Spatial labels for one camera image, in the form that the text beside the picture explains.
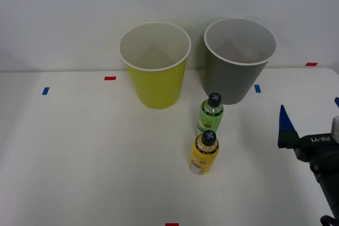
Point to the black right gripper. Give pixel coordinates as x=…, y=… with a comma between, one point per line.
x=315, y=148

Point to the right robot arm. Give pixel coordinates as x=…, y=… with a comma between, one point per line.
x=331, y=183

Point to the grey plastic waste bin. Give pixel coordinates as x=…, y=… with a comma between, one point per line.
x=230, y=80

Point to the green label plastic bottle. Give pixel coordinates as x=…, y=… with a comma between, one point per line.
x=210, y=118

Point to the yellow label plastic bottle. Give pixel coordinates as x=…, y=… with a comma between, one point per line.
x=202, y=157

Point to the yellow-green plastic waste bin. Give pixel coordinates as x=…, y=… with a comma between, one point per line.
x=159, y=88

